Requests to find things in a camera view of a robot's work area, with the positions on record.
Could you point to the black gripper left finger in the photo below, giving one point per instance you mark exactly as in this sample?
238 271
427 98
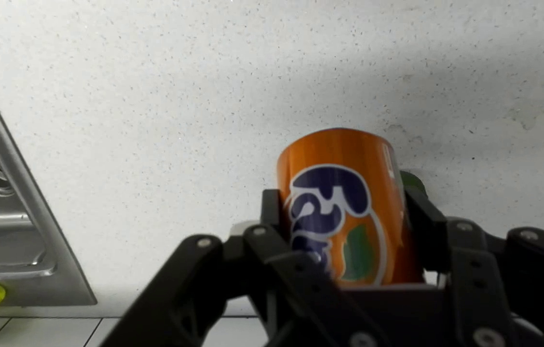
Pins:
273 263

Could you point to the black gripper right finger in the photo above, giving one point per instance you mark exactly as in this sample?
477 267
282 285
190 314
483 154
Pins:
477 277

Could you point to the orange soda can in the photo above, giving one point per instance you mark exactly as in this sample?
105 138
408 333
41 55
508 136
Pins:
342 194

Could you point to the green lime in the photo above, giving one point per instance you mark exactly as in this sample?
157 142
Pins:
412 182

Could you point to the stainless steel sink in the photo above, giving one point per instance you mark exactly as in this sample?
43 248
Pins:
9 233

